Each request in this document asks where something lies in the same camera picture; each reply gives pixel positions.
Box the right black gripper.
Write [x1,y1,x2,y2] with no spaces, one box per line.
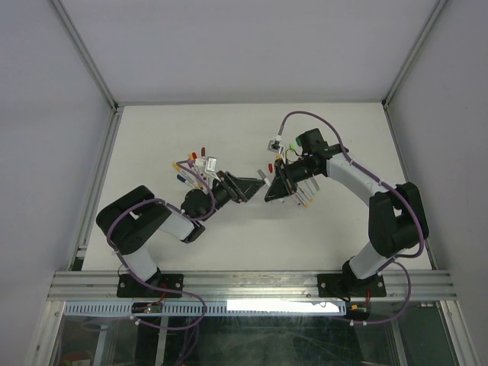
[265,158,312,202]

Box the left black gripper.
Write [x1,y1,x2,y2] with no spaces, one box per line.
[200,171,264,222]

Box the yellow pen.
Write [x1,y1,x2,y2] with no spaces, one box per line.
[297,186,313,202]

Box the light green pen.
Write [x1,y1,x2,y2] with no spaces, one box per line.
[310,176,320,191]

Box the red square-cap pen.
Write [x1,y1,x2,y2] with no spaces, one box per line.
[293,194,302,206]

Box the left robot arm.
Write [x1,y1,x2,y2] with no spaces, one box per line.
[95,171,265,297]

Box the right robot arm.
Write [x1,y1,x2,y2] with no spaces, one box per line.
[265,129,429,295]

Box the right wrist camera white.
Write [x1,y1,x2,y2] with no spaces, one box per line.
[267,135,285,155]

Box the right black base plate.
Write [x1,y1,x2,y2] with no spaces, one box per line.
[316,273,387,299]

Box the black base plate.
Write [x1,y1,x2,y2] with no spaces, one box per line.
[316,273,387,299]
[117,273,184,298]

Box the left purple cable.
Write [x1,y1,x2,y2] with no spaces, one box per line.
[106,159,217,366]

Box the purple cable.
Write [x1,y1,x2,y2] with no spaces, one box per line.
[276,111,425,326]
[106,159,217,366]

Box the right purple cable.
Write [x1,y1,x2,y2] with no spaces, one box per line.
[276,111,425,326]

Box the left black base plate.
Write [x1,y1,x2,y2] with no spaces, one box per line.
[117,273,184,298]

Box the aluminium front rail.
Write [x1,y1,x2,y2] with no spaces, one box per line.
[47,270,458,302]

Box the white slotted cable duct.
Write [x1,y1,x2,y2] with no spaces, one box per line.
[64,299,346,317]

